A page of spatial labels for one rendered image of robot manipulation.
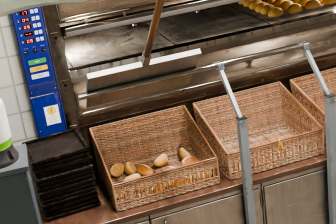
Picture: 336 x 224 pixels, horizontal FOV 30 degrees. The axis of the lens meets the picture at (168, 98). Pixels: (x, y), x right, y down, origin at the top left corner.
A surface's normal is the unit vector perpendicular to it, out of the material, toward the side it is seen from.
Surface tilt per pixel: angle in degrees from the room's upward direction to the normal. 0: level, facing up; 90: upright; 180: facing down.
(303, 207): 88
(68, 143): 0
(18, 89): 90
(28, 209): 90
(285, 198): 92
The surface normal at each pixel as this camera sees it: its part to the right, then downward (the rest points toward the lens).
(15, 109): 0.31, 0.31
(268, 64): 0.25, -0.02
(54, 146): -0.13, -0.92
